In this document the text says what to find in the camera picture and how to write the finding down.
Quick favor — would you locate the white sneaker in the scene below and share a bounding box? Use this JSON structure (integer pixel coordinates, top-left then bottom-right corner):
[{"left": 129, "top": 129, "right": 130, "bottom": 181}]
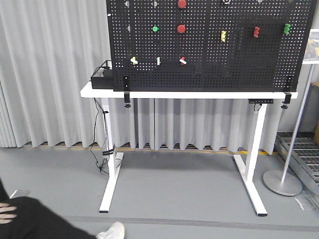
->
[{"left": 96, "top": 222, "right": 125, "bottom": 239}]

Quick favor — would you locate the table height control panel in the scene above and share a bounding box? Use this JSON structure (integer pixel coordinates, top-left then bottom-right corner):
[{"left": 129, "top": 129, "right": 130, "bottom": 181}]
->
[{"left": 248, "top": 99, "right": 274, "bottom": 104}]

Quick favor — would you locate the yellow toggle switch lower left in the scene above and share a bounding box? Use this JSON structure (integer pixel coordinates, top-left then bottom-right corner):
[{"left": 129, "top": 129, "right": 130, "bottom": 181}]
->
[{"left": 130, "top": 57, "right": 138, "bottom": 65}]

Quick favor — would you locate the black power cable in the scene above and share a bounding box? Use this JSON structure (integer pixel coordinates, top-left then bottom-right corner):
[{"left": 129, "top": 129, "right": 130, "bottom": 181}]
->
[{"left": 89, "top": 97, "right": 123, "bottom": 175}]

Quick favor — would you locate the white height-adjustable table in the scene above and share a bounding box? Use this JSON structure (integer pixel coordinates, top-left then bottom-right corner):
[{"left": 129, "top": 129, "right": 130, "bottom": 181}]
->
[{"left": 80, "top": 81, "right": 298, "bottom": 217}]

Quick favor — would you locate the grey curtain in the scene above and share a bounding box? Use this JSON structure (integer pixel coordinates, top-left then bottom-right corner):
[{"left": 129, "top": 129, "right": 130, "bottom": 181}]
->
[{"left": 0, "top": 0, "right": 319, "bottom": 155}]

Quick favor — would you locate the grey metal sign stand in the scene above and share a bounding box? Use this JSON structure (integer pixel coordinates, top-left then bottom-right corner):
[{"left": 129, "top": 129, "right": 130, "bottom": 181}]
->
[{"left": 263, "top": 64, "right": 316, "bottom": 197}]

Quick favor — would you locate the red toggle switch lower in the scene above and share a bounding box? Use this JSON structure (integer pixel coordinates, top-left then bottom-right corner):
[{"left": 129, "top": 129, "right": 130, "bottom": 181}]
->
[{"left": 179, "top": 57, "right": 187, "bottom": 65}]

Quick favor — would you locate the red mushroom button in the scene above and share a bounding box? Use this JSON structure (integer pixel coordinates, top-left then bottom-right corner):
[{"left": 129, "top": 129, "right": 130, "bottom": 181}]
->
[
  {"left": 177, "top": 24, "right": 186, "bottom": 34},
  {"left": 177, "top": 0, "right": 187, "bottom": 9}
]

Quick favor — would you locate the lower red mushroom button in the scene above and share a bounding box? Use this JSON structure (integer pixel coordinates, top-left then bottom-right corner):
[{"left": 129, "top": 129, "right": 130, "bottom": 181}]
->
[{"left": 177, "top": 24, "right": 186, "bottom": 34}]

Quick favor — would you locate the left black table clamp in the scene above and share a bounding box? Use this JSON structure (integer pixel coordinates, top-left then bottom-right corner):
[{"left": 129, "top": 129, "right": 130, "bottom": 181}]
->
[{"left": 123, "top": 75, "right": 132, "bottom": 108}]

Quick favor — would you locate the person's hand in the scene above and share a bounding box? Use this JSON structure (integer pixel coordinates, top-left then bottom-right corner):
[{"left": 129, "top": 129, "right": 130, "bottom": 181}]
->
[{"left": 0, "top": 203, "right": 17, "bottom": 225}]

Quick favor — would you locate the poster on stand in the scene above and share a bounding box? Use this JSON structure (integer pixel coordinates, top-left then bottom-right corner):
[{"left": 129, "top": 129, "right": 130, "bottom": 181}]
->
[{"left": 303, "top": 28, "right": 319, "bottom": 65}]

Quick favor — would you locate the right black table clamp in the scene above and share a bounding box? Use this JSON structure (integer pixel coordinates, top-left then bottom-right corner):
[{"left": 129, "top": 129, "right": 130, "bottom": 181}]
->
[{"left": 281, "top": 75, "right": 293, "bottom": 110}]

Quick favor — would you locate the metal floor grate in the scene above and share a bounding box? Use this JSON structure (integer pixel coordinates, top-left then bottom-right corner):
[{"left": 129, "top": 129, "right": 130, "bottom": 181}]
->
[{"left": 271, "top": 132, "right": 319, "bottom": 196}]

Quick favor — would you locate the black electronics box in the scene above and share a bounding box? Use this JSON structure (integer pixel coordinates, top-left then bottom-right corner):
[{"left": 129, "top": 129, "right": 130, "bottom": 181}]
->
[{"left": 90, "top": 60, "right": 114, "bottom": 90}]

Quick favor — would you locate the black trouser leg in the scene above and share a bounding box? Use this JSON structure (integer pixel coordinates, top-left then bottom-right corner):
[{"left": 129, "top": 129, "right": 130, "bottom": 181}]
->
[{"left": 0, "top": 184, "right": 95, "bottom": 239}]

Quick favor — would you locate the black table clamp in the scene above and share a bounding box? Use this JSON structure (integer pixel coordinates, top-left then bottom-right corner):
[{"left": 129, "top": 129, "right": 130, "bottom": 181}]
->
[
  {"left": 281, "top": 75, "right": 293, "bottom": 110},
  {"left": 123, "top": 75, "right": 132, "bottom": 108}
]

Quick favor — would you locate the upper red mushroom button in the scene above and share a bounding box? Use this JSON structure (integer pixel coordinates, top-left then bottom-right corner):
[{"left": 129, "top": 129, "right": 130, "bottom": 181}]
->
[{"left": 177, "top": 0, "right": 187, "bottom": 9}]

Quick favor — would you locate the red handle switch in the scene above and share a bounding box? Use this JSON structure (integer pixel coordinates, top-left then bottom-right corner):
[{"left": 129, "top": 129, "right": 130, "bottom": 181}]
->
[{"left": 253, "top": 26, "right": 260, "bottom": 38}]

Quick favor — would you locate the green handle switch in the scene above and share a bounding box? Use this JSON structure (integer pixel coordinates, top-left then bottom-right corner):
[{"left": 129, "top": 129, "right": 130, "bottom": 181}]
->
[{"left": 284, "top": 23, "right": 291, "bottom": 35}]

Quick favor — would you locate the black perforated pegboard panel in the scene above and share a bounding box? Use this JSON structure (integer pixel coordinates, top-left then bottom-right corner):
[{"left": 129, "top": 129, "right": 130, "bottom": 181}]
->
[{"left": 106, "top": 0, "right": 317, "bottom": 92}]

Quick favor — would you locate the yellow handle switch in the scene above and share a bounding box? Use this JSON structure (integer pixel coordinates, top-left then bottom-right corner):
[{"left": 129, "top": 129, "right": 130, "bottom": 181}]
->
[{"left": 221, "top": 30, "right": 227, "bottom": 42}]

